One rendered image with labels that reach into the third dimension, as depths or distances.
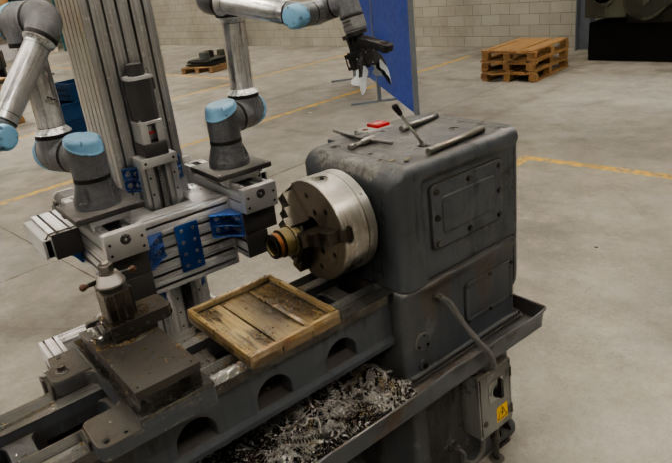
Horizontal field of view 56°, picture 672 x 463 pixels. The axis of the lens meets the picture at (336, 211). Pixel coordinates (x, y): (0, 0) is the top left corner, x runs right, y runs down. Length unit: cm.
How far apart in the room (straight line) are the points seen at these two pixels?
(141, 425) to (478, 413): 125
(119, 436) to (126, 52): 132
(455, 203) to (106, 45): 126
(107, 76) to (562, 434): 216
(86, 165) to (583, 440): 207
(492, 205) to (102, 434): 133
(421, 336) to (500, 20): 1114
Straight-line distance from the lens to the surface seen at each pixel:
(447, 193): 194
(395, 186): 178
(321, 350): 184
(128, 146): 235
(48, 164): 225
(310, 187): 181
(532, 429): 278
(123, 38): 234
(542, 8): 1247
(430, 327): 207
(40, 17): 208
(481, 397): 233
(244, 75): 238
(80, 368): 181
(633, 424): 288
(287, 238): 179
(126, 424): 156
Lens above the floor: 181
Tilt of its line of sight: 21 degrees down
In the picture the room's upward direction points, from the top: 7 degrees counter-clockwise
